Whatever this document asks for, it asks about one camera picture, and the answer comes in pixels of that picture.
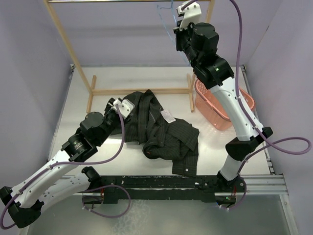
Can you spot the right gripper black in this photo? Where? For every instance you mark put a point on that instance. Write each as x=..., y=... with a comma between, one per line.
x=179, y=34

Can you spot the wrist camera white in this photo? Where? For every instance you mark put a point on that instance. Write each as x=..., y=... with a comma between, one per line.
x=125, y=107
x=191, y=13

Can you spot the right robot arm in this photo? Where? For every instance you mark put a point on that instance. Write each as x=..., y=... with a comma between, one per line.
x=199, y=44

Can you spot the white shirt tag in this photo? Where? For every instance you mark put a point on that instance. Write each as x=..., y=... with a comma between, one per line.
x=167, y=116

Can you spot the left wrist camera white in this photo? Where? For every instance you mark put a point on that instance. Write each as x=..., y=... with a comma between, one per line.
x=125, y=107

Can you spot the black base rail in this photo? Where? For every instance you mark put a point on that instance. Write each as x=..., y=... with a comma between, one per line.
x=207, y=189

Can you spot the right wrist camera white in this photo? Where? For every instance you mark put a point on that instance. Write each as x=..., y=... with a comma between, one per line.
x=191, y=13

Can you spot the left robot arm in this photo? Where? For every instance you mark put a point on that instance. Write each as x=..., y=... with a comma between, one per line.
x=68, y=172

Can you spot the light blue wire hanger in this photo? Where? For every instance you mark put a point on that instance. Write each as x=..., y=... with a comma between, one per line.
x=167, y=24

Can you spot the pink plastic basket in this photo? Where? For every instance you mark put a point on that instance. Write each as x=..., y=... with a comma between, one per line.
x=211, y=108

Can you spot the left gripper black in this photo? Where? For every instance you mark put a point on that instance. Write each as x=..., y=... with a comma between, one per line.
x=108, y=105

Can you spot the dark pinstriped shirt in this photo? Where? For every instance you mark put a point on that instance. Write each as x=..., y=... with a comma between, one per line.
x=176, y=141

